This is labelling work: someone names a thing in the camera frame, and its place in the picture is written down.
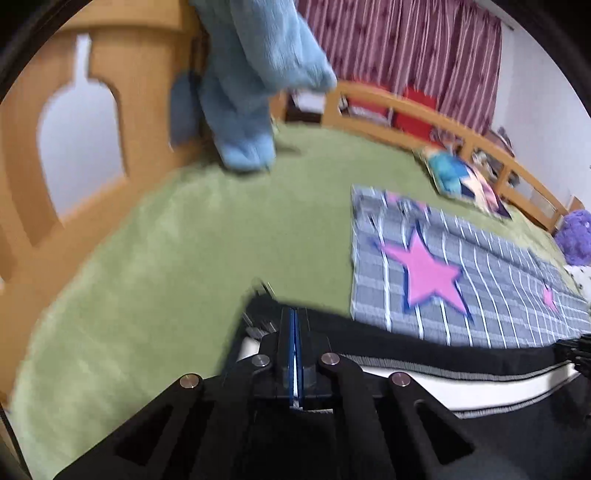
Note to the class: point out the grey checked star bed sheet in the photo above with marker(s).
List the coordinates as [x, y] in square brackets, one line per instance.
[485, 277]

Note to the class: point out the geometric patterned pillow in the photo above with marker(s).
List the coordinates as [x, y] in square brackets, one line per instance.
[461, 177]

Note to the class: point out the purple plush toy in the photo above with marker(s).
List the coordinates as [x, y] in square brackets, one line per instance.
[577, 235]

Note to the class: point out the black pants with white waistband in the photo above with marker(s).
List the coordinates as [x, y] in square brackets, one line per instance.
[508, 429]

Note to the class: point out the green fleece bed blanket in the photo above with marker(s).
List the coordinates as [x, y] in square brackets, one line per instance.
[161, 277]

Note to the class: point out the wooden bed frame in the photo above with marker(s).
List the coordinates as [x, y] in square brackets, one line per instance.
[138, 60]

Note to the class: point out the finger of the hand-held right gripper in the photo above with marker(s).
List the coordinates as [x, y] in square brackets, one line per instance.
[577, 351]

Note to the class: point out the light blue fleece blanket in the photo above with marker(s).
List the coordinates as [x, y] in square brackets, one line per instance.
[249, 69]

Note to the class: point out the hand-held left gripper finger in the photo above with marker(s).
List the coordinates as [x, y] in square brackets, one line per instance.
[289, 350]
[298, 350]

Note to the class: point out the maroon striped curtain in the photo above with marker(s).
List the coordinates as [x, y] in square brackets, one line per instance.
[415, 46]

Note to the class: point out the red chair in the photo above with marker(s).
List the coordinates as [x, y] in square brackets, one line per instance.
[415, 110]
[369, 113]

